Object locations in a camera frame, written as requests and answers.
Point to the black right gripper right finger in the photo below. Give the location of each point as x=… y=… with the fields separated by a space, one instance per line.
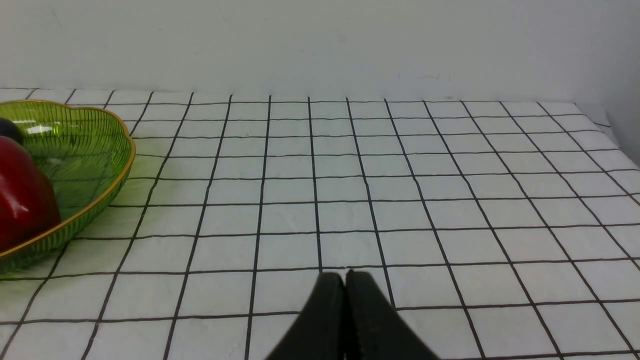
x=375 y=330

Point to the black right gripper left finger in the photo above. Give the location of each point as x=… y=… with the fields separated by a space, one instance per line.
x=316 y=332

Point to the white grid tablecloth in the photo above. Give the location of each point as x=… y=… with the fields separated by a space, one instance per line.
x=498 y=230

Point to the green glass plate gold rim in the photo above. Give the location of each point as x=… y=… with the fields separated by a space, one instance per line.
x=86 y=153

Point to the red bell pepper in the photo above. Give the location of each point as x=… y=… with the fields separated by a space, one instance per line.
x=28 y=206

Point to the dark purple eggplant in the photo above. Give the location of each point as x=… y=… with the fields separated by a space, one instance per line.
x=10 y=130

